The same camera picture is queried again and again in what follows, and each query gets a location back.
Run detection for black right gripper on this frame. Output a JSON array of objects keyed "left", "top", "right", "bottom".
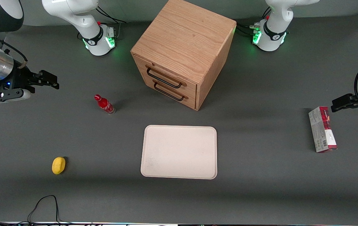
[{"left": 0, "top": 64, "right": 60, "bottom": 94}]

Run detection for wooden drawer with black handle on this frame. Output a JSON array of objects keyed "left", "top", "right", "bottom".
[
  {"left": 134, "top": 56, "right": 197, "bottom": 96},
  {"left": 144, "top": 76, "right": 197, "bottom": 110}
]

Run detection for wooden drawer cabinet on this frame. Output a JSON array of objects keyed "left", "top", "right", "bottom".
[{"left": 130, "top": 0, "right": 237, "bottom": 111}]

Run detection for red and white carton box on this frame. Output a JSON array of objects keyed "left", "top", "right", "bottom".
[{"left": 308, "top": 106, "right": 338, "bottom": 153}]

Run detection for red soda bottle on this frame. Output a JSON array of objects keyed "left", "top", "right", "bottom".
[{"left": 94, "top": 94, "right": 116, "bottom": 115}]

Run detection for yellow lemon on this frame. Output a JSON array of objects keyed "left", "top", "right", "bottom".
[{"left": 52, "top": 156, "right": 66, "bottom": 175}]

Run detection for beige plastic tray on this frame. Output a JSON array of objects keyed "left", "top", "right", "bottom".
[{"left": 140, "top": 125, "right": 218, "bottom": 180}]

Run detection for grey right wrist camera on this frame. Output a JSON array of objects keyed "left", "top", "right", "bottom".
[{"left": 0, "top": 89, "right": 31, "bottom": 105}]

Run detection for black right arm base cables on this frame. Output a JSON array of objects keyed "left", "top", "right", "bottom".
[{"left": 95, "top": 6, "right": 127, "bottom": 40}]

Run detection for black arm base cables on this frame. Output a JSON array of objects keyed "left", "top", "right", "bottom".
[
  {"left": 236, "top": 8, "right": 271, "bottom": 37},
  {"left": 95, "top": 6, "right": 127, "bottom": 40}
]

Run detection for black looped cable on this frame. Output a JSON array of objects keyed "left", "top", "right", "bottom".
[{"left": 0, "top": 195, "right": 91, "bottom": 226}]

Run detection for black left arm base cables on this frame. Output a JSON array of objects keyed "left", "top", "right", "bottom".
[{"left": 236, "top": 8, "right": 271, "bottom": 37}]

